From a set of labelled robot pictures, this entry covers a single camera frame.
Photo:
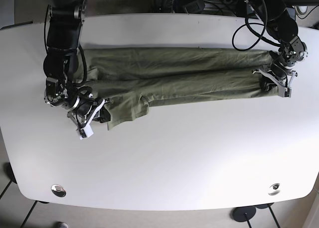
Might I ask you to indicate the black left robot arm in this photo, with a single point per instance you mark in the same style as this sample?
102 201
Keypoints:
271 23

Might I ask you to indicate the silver table grommet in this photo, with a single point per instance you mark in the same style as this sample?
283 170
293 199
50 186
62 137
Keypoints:
274 189
58 190

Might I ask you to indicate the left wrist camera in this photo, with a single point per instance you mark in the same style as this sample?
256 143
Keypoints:
284 91

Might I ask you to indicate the olive green T-shirt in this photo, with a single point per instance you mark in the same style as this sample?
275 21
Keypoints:
135 79

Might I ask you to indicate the right silver table grommet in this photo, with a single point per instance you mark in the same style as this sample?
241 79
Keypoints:
274 189

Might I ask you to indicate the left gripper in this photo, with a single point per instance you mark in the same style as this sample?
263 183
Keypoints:
280 72

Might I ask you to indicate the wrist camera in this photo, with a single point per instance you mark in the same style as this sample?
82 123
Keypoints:
85 132
284 91

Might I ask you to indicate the left grey shoe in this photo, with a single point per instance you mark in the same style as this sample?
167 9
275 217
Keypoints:
61 225

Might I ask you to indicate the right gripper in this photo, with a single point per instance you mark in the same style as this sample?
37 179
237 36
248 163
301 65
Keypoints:
82 108

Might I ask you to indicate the black round stand base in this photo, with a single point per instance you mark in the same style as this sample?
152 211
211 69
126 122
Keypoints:
243 214

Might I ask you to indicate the left silver table grommet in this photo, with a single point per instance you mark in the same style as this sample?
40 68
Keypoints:
58 190

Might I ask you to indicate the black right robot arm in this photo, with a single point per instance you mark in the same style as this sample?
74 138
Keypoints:
66 69

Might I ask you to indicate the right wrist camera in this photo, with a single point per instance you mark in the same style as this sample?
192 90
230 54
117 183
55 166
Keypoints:
85 132

